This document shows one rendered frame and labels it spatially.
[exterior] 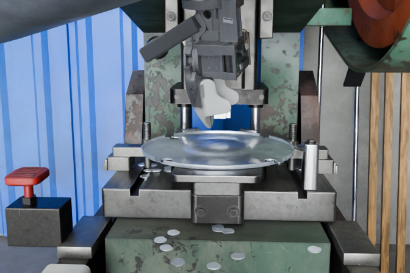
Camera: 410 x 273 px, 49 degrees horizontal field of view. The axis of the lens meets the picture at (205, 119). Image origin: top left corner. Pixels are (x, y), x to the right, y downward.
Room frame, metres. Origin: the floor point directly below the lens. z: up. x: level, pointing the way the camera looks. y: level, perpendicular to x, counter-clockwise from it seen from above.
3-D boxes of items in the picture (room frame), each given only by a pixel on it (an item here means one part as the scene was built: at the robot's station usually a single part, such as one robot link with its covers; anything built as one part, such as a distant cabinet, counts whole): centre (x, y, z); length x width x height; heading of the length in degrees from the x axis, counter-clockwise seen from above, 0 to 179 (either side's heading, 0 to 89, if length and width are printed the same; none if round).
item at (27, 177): (0.76, 0.31, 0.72); 0.07 x 0.06 x 0.08; 177
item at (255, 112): (1.03, -0.12, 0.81); 0.02 x 0.02 x 0.14
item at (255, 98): (0.98, -0.03, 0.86); 0.20 x 0.16 x 0.05; 87
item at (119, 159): (0.98, 0.14, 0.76); 0.17 x 0.06 x 0.10; 87
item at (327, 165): (0.96, -0.20, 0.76); 0.17 x 0.06 x 0.10; 87
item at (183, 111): (1.04, 0.05, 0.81); 0.02 x 0.02 x 0.14
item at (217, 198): (0.80, -0.02, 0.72); 0.25 x 0.14 x 0.14; 177
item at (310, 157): (0.84, -0.20, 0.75); 0.03 x 0.03 x 0.10; 87
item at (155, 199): (0.97, -0.03, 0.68); 0.45 x 0.30 x 0.06; 87
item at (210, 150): (0.84, -0.02, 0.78); 0.29 x 0.29 x 0.01
